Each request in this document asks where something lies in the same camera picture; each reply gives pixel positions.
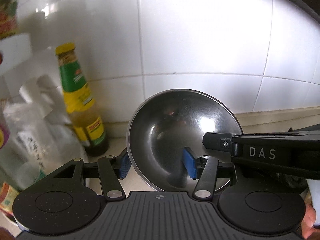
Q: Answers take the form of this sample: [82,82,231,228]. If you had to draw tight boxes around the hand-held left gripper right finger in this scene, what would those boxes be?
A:
[183,147,238,200]

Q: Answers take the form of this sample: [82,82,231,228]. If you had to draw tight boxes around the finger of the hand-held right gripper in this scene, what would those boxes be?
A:
[202,132,234,153]

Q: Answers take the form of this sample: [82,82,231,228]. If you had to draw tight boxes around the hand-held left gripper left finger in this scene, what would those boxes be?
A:
[47,149,131,202]

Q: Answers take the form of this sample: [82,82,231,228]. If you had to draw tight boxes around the large steel bowl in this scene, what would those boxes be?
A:
[126,88,244,192]

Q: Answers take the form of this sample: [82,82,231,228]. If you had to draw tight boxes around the person's right hand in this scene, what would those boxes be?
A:
[301,189,320,240]

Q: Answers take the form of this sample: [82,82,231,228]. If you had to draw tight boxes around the green and yellow oil bottle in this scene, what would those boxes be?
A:
[55,42,110,157]

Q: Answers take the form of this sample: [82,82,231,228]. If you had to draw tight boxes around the clear plastic bag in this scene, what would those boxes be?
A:
[0,74,84,192]

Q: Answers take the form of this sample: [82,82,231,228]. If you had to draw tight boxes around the colourful seasoning packet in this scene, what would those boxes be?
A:
[0,182,21,216]

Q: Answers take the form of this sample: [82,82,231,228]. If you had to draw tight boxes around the white two-tier turntable rack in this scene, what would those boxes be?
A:
[0,32,89,230]

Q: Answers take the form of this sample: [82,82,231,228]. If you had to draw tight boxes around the red and green can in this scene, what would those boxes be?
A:
[0,0,19,39]

